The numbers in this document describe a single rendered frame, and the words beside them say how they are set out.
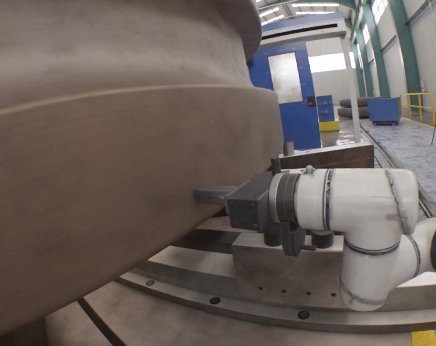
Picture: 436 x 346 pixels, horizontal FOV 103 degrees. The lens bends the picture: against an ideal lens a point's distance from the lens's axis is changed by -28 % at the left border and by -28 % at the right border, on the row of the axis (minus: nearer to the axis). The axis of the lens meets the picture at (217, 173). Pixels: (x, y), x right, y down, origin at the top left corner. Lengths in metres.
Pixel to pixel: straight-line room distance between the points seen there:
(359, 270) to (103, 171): 0.37
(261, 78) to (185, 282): 4.43
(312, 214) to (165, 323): 0.84
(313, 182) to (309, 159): 1.45
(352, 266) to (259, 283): 0.46
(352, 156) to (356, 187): 1.59
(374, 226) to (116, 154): 0.35
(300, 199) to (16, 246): 0.36
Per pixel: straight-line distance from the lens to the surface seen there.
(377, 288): 0.38
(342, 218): 0.32
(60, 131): 0.32
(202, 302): 1.02
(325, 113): 8.46
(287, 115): 4.90
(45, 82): 0.45
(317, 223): 0.33
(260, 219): 0.32
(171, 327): 1.03
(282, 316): 0.91
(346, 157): 1.88
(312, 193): 0.32
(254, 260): 0.72
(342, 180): 0.32
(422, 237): 0.43
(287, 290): 0.77
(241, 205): 0.33
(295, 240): 0.37
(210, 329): 0.97
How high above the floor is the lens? 1.05
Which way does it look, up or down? 13 degrees down
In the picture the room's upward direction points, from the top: 10 degrees counter-clockwise
